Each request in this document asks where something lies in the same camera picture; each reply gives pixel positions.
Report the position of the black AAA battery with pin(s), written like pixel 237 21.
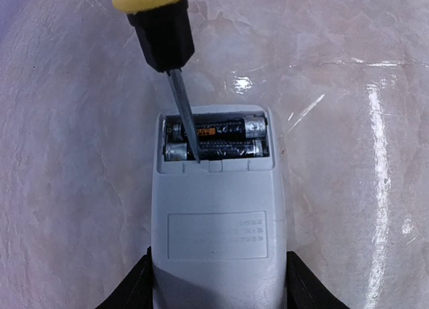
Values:
pixel 232 129
pixel 217 150

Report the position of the yellow handled screwdriver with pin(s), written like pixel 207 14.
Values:
pixel 165 36

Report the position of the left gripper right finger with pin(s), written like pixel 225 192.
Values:
pixel 304 289

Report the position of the white remote control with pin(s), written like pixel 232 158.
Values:
pixel 218 228

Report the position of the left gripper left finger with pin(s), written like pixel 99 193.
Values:
pixel 135 291

